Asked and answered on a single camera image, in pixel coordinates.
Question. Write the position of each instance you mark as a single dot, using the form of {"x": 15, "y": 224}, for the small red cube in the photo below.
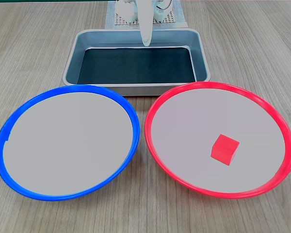
{"x": 224, "y": 150}

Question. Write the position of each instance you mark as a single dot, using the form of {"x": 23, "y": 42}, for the black tray mat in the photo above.
{"x": 135, "y": 65}

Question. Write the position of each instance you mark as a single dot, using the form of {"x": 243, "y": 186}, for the steel tray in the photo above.
{"x": 135, "y": 89}

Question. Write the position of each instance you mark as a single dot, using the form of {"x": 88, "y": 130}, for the white plate red rim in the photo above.
{"x": 208, "y": 116}

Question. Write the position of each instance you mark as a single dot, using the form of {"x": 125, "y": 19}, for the white plate blue rim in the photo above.
{"x": 68, "y": 145}

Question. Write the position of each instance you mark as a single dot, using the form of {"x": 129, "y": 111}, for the pale perforated base plate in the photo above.
{"x": 171, "y": 17}

